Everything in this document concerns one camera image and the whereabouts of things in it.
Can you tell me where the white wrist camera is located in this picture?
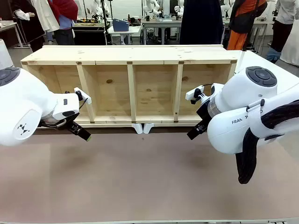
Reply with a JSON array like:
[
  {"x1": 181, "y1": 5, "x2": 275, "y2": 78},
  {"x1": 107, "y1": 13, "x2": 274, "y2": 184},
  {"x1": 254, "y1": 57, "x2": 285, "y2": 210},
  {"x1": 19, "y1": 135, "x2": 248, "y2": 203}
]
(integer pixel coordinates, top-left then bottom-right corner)
[
  {"x1": 73, "y1": 87, "x2": 92, "y2": 105},
  {"x1": 185, "y1": 85, "x2": 204, "y2": 101}
]

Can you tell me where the black left camera cable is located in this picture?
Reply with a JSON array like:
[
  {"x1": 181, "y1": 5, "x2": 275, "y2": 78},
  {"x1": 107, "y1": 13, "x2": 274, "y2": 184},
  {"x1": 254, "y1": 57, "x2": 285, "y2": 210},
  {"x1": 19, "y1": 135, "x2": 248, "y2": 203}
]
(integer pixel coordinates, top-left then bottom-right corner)
[{"x1": 78, "y1": 97, "x2": 89, "y2": 111}]

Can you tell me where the white table with blue box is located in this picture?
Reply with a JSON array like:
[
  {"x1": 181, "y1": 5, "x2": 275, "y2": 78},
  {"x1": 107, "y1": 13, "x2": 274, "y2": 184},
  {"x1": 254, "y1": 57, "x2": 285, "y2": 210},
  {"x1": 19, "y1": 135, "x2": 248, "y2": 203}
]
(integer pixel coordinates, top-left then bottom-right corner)
[{"x1": 107, "y1": 24, "x2": 143, "y2": 45}]

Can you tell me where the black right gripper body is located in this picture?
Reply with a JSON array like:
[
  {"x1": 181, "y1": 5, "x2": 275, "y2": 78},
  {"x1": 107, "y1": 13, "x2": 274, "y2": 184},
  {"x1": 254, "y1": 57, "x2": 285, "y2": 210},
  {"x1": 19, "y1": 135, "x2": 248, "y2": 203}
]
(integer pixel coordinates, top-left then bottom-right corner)
[{"x1": 195, "y1": 102, "x2": 214, "y2": 128}]

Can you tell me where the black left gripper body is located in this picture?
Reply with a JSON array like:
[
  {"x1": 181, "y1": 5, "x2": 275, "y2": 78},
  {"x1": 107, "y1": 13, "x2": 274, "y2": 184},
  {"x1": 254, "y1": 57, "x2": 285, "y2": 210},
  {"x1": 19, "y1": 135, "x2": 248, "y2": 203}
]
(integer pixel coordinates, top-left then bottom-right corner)
[{"x1": 55, "y1": 114, "x2": 81, "y2": 135}]

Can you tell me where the person in navy clothes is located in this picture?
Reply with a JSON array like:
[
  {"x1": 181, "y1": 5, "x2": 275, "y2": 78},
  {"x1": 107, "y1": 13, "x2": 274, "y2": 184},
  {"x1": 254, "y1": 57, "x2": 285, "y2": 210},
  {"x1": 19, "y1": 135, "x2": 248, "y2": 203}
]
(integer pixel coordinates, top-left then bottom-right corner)
[{"x1": 179, "y1": 0, "x2": 224, "y2": 45}]

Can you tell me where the light wooden shelf unit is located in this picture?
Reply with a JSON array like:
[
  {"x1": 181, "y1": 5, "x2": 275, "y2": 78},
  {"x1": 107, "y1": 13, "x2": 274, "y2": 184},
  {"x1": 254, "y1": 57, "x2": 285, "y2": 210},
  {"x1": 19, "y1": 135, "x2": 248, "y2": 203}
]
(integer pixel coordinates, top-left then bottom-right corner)
[{"x1": 20, "y1": 44, "x2": 238, "y2": 128}]

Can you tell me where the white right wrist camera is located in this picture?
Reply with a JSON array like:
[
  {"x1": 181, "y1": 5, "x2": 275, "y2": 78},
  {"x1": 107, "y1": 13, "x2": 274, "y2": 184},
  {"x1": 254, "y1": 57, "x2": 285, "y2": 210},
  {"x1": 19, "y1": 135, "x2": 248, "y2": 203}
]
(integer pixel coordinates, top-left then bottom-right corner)
[{"x1": 185, "y1": 85, "x2": 204, "y2": 101}]

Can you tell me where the person in dark coat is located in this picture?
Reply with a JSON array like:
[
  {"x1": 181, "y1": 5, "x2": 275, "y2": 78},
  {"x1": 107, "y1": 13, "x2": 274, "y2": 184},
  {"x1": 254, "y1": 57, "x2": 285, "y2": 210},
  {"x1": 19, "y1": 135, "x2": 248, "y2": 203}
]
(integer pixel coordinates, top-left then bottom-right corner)
[{"x1": 11, "y1": 0, "x2": 46, "y2": 53}]

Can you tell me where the grey background workbench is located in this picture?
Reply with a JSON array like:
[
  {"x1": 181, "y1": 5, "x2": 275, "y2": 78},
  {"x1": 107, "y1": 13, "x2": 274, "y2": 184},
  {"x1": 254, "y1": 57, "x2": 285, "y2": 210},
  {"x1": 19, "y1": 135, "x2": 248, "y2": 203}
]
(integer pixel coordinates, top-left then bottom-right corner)
[{"x1": 141, "y1": 18, "x2": 183, "y2": 45}]

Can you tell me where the black cabinet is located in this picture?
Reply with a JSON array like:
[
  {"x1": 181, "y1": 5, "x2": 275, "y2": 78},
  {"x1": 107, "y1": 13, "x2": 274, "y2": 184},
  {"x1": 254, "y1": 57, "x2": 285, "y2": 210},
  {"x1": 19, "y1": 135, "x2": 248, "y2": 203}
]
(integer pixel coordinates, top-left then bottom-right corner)
[{"x1": 72, "y1": 22, "x2": 106, "y2": 46}]

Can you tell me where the person in orange trousers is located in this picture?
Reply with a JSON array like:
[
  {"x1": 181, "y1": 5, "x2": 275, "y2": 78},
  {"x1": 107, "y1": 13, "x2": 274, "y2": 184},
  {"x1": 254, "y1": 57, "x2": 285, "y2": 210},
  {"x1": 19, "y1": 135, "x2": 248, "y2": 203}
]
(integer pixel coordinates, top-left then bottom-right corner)
[{"x1": 227, "y1": 0, "x2": 267, "y2": 51}]

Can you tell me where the black braided cable sleeve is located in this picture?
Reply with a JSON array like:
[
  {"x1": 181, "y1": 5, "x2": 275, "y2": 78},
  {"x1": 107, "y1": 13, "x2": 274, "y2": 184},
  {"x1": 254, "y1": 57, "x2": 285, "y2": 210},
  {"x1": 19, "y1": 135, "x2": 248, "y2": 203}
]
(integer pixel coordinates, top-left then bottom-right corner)
[{"x1": 235, "y1": 99, "x2": 299, "y2": 185}]

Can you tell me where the blue plastic box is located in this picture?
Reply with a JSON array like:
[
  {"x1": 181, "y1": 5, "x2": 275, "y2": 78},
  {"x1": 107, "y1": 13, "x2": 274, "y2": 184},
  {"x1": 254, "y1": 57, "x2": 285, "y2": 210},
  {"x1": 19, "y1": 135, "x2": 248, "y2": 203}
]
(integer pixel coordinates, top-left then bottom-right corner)
[{"x1": 112, "y1": 18, "x2": 130, "y2": 32}]

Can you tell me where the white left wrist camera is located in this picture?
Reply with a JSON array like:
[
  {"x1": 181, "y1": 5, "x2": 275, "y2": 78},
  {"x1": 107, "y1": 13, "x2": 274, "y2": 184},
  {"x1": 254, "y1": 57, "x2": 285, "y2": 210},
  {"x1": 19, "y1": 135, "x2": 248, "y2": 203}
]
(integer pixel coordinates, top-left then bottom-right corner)
[{"x1": 73, "y1": 87, "x2": 92, "y2": 105}]

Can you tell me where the black tripod pole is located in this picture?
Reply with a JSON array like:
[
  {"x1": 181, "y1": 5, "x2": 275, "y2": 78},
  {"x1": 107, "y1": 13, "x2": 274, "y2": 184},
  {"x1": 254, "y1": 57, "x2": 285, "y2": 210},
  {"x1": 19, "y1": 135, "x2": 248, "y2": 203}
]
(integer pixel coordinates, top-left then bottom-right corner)
[{"x1": 100, "y1": 0, "x2": 112, "y2": 45}]

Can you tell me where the person in red top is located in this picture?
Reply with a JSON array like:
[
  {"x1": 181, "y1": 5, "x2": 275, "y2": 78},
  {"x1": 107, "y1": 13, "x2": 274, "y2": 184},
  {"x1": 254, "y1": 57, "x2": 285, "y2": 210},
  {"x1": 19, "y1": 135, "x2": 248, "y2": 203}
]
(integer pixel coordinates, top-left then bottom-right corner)
[{"x1": 48, "y1": 0, "x2": 79, "y2": 46}]

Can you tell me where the white lab coat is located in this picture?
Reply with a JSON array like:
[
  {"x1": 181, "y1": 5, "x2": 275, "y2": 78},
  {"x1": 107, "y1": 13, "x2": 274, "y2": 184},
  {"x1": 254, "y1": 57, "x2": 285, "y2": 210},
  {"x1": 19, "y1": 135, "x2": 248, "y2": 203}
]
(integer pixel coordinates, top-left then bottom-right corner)
[{"x1": 35, "y1": 0, "x2": 60, "y2": 33}]

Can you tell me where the person in white top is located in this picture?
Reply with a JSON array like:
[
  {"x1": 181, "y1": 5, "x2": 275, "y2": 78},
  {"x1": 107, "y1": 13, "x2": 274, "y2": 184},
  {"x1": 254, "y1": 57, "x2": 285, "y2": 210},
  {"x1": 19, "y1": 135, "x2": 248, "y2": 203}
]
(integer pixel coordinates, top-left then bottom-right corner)
[{"x1": 271, "y1": 0, "x2": 299, "y2": 54}]

